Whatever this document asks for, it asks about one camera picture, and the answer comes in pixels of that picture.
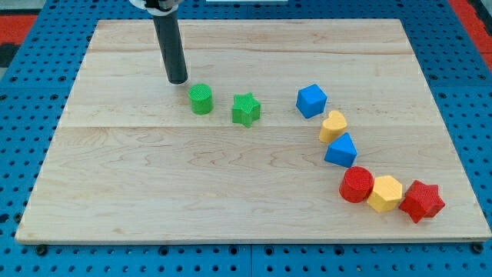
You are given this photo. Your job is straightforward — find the blue cube block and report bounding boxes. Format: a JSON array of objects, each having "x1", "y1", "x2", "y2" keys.
[{"x1": 296, "y1": 84, "x2": 327, "y2": 118}]

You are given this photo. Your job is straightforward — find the red cylinder block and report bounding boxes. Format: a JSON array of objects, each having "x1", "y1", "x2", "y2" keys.
[{"x1": 339, "y1": 166, "x2": 374, "y2": 203}]

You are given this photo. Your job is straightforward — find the red star block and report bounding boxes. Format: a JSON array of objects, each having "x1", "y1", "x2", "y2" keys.
[{"x1": 399, "y1": 180, "x2": 446, "y2": 223}]

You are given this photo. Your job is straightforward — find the blue triangle block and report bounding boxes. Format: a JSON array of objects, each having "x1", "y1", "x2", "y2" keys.
[{"x1": 324, "y1": 132, "x2": 357, "y2": 168}]

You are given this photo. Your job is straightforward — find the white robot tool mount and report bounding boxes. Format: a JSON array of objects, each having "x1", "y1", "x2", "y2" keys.
[{"x1": 129, "y1": 0, "x2": 184, "y2": 16}]

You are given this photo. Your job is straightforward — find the light wooden board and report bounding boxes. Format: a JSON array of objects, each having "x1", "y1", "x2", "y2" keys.
[{"x1": 15, "y1": 19, "x2": 491, "y2": 245}]

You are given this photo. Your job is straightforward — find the yellow heart block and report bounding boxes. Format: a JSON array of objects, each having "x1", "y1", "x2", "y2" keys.
[{"x1": 318, "y1": 110, "x2": 347, "y2": 143}]

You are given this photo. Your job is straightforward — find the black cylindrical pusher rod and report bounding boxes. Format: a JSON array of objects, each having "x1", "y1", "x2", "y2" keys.
[{"x1": 153, "y1": 12, "x2": 188, "y2": 85}]

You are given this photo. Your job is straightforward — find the yellow hexagon block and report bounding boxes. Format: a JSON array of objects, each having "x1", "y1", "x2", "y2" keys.
[{"x1": 367, "y1": 175, "x2": 403, "y2": 212}]

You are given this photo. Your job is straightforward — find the green cylinder block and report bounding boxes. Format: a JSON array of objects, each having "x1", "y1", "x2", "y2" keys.
[{"x1": 188, "y1": 83, "x2": 214, "y2": 115}]

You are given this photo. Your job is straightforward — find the green star block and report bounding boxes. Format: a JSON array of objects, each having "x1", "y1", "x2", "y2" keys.
[{"x1": 231, "y1": 92, "x2": 261, "y2": 128}]

